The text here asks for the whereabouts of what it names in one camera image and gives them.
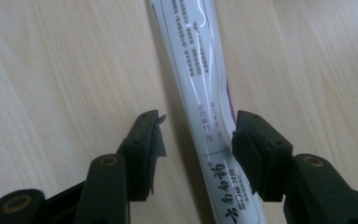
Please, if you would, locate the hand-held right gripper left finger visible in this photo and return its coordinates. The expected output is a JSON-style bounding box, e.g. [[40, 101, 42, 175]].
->
[[74, 109, 168, 224]]

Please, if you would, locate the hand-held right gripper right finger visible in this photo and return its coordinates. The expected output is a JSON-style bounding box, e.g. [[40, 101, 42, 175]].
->
[[231, 109, 358, 224]]

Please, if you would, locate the white toothpaste tube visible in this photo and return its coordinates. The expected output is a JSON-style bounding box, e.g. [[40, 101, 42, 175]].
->
[[145, 0, 269, 224]]

